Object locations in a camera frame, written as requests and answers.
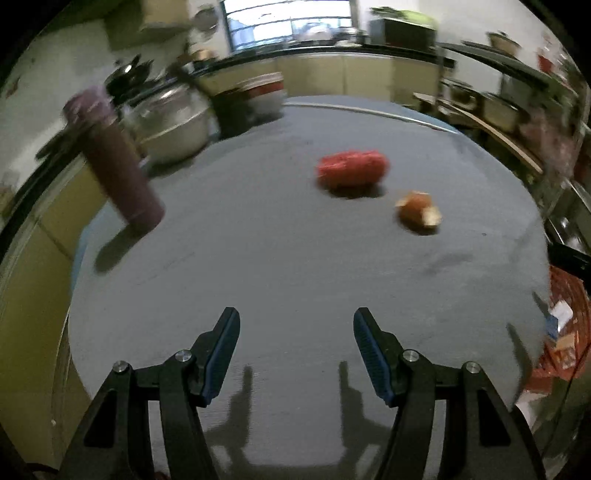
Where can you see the purple bottle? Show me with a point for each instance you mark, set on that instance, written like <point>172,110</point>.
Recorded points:
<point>122,170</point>

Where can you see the red snack packet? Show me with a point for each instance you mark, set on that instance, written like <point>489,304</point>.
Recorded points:
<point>351,168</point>

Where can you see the metal kitchen rack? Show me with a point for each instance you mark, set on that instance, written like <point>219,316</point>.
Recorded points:
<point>531,115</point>

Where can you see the stack of bowls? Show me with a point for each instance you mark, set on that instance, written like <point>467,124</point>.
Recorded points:
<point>264,94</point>

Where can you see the yellow kitchen cabinet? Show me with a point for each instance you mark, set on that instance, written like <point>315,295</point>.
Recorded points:
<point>32,286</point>
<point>332,74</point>

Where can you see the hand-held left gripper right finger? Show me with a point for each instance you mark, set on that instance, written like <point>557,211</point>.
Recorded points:
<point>371,360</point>

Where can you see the small lidded pot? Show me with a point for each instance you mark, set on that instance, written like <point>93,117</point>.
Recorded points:
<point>503,41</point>

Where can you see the black appliance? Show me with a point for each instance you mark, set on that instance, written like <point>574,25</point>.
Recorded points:
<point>406,30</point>

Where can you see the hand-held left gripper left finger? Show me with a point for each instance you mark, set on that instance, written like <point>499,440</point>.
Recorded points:
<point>220,360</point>

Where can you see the red plastic basket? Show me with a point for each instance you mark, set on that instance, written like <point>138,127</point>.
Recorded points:
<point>563,360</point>

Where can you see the steel cooking pot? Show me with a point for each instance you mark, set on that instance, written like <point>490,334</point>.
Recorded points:
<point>503,113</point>

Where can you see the tan fruit peel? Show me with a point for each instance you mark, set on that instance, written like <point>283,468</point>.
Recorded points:
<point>418,211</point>

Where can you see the steel pot with glass lid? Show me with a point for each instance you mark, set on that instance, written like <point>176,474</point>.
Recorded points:
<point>171,124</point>

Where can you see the black wok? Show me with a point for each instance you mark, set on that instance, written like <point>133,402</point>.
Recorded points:
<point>129,74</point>

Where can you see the window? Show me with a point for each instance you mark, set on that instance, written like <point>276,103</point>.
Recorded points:
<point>286,23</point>

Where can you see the wall cabinet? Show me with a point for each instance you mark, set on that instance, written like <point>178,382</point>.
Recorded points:
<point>152,21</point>

